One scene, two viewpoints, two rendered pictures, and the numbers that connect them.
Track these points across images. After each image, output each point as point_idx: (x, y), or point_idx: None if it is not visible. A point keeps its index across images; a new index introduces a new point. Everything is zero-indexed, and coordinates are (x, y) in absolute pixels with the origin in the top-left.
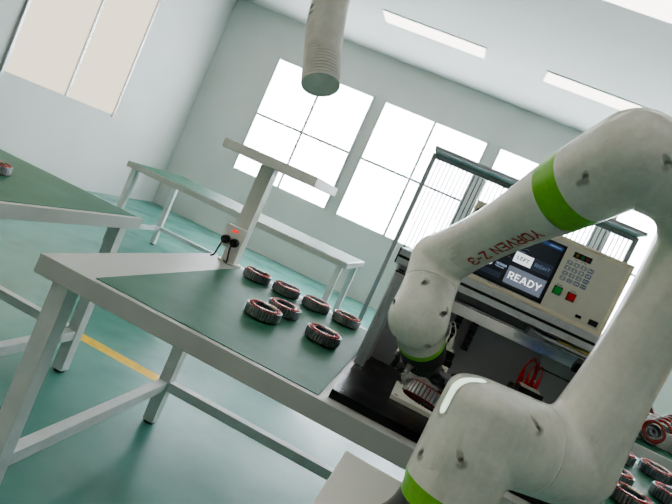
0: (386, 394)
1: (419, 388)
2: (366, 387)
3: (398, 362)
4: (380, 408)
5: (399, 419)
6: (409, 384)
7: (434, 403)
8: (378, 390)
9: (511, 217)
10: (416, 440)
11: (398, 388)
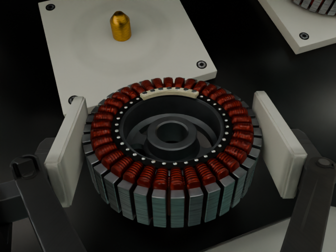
0: (53, 108)
1: (161, 212)
2: (0, 149)
3: (5, 207)
4: (83, 244)
5: (147, 232)
6: (112, 198)
7: (234, 203)
8: (29, 115)
9: None
10: (217, 246)
11: (60, 47)
